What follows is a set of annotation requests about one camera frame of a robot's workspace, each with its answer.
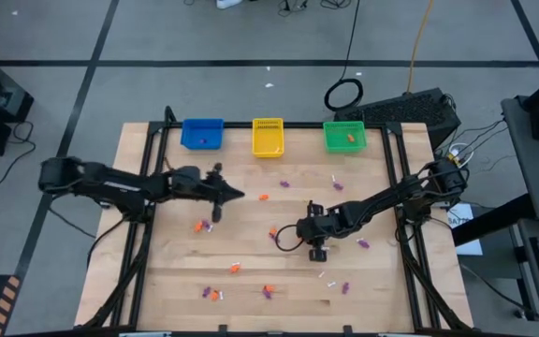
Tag white cable coil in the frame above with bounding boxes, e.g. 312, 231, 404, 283
447, 141, 475, 165

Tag blue plastic basket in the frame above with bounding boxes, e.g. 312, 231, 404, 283
180, 117, 226, 151

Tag yellow extension cable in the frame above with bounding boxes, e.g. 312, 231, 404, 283
405, 0, 435, 94

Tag black cable bundle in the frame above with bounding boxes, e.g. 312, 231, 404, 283
276, 0, 357, 13

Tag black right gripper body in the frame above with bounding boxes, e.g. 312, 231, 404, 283
296, 210, 345, 244

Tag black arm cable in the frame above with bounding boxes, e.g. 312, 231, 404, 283
387, 219, 416, 245
47, 205, 128, 271

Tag grey side table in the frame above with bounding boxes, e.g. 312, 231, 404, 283
501, 95, 539, 224

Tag white paper sheet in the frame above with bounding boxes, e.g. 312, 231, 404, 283
445, 202, 485, 256

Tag black floor cable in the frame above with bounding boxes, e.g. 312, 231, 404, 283
0, 120, 37, 186
459, 261, 539, 331

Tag green plastic basket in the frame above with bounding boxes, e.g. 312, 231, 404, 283
322, 121, 368, 154

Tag black desk beam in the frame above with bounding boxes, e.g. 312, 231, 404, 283
451, 193, 535, 248

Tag black desk cables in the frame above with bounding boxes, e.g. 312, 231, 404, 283
437, 119, 509, 163

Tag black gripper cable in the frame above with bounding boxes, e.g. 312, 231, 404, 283
274, 223, 306, 253

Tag black coiled cable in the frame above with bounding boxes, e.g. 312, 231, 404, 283
323, 0, 365, 112

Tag yellow plastic basket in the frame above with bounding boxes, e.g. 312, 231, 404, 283
252, 117, 285, 159

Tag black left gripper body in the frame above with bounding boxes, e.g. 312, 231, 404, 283
170, 166, 215, 205

